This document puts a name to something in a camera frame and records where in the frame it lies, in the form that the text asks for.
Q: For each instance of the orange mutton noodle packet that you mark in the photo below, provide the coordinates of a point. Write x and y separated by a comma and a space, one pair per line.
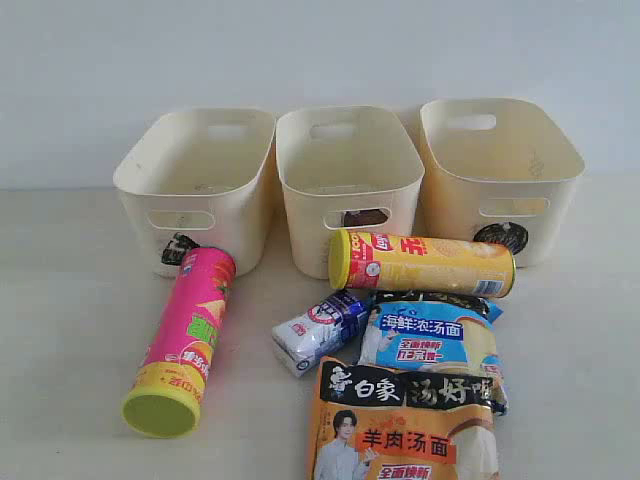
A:
369, 422

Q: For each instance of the cream bin circle mark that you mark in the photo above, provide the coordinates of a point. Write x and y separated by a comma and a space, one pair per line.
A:
497, 170

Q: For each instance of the cream bin triangle mark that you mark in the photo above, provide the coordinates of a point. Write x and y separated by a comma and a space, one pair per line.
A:
207, 174

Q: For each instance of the small blue white packet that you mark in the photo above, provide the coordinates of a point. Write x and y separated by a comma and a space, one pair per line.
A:
322, 329

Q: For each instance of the pink chips can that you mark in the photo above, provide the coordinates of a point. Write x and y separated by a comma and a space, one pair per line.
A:
165, 399

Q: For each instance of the blue seafood noodle packet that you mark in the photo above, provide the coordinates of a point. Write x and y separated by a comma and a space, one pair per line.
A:
435, 332

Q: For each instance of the yellow chips can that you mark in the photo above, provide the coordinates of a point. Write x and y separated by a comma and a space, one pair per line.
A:
380, 261

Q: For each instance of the cream bin square mark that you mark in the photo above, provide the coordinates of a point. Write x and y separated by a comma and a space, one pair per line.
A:
335, 160

